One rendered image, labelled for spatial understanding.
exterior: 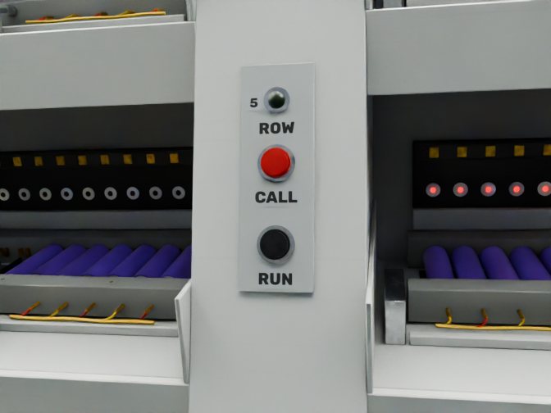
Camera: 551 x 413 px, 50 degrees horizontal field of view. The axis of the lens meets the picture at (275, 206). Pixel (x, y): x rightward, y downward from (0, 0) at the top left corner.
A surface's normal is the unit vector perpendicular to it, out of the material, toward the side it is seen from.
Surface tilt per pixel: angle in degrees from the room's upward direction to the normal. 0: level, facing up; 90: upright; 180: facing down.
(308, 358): 90
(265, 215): 90
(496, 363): 20
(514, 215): 110
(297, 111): 90
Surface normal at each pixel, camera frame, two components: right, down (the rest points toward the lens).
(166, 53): -0.17, 0.28
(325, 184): -0.18, -0.07
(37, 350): -0.06, -0.96
